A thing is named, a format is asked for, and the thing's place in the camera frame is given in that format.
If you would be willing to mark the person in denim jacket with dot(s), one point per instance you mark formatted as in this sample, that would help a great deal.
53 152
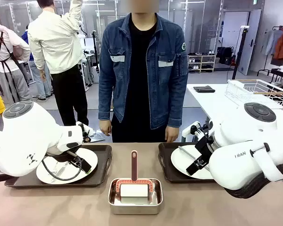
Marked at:
141 70

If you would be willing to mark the silver cutlery pieces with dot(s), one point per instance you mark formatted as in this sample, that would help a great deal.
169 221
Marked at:
57 173

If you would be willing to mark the grey hanging shirt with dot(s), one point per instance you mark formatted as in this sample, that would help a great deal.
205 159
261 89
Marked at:
271 42

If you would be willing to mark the man in cream jacket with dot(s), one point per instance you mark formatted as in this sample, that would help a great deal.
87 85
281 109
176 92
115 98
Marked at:
56 42

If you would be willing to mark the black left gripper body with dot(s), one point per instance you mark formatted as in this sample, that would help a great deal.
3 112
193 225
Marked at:
60 156

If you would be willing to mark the black tripod stand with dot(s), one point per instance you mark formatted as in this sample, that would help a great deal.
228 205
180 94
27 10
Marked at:
241 47

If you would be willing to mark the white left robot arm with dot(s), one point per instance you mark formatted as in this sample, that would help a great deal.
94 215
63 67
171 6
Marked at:
26 139

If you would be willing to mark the black braided right arm sleeve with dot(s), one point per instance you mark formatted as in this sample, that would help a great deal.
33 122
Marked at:
250 191

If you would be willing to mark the person's right hand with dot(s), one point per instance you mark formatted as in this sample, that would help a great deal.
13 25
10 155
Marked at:
105 127

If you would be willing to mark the black bag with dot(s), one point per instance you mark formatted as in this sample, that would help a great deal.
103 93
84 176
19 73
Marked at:
225 55

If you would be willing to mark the rectangular stainless steel tin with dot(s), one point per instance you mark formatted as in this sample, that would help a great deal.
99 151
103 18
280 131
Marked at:
135 209

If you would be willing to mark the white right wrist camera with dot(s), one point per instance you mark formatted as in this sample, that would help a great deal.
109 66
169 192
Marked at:
188 130

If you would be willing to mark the white door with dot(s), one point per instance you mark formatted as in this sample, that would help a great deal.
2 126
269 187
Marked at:
252 47

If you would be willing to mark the white table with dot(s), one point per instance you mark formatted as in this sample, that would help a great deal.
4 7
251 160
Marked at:
217 99

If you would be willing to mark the dark folded cloth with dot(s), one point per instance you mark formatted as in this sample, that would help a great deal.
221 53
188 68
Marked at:
204 89

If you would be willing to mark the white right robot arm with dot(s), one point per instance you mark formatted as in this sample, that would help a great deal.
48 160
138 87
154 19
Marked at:
245 146

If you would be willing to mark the person's right denim forearm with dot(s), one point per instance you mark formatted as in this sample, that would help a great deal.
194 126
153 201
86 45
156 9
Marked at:
105 101

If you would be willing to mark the person's left denim forearm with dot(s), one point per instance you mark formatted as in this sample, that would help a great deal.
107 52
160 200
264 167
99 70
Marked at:
178 106

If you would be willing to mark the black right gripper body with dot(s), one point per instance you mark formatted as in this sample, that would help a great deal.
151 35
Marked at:
205 148

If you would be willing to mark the silver table knife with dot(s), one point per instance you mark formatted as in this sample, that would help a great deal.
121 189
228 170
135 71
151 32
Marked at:
186 151

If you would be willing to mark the wooden shoe rack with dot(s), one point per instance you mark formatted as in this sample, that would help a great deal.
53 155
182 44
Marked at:
201 63

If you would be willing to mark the person in dark apron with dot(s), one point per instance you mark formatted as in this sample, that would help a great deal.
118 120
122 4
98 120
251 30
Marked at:
4 58

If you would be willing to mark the white round plate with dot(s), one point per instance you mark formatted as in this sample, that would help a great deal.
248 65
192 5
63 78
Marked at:
181 160
68 174

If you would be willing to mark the person's left hand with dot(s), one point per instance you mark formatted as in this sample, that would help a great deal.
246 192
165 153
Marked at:
171 134

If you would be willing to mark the brown plastic serving tray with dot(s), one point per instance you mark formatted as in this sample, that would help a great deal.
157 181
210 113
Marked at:
166 164
101 164

